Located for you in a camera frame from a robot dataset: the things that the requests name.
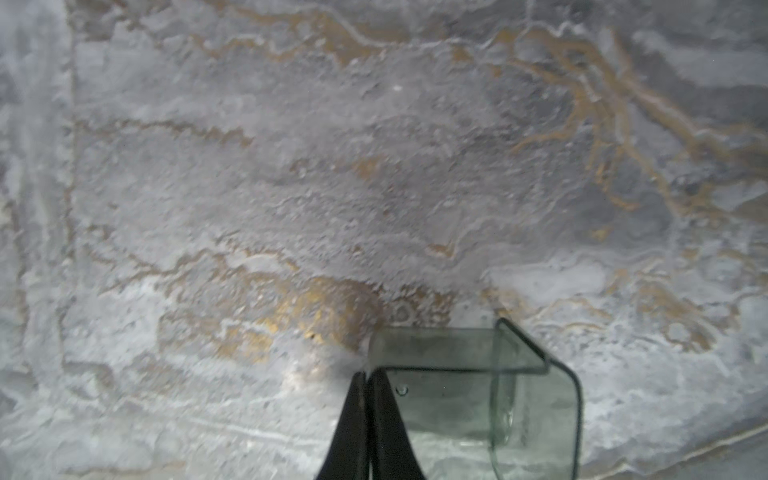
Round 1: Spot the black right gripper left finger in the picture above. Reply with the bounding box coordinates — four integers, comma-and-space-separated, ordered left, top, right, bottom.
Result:
316, 372, 369, 480

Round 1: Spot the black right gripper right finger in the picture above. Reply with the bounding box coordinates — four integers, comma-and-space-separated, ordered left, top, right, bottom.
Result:
367, 369, 426, 480

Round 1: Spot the green transparent tray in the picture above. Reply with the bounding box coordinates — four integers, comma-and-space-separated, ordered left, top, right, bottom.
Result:
368, 318, 583, 479

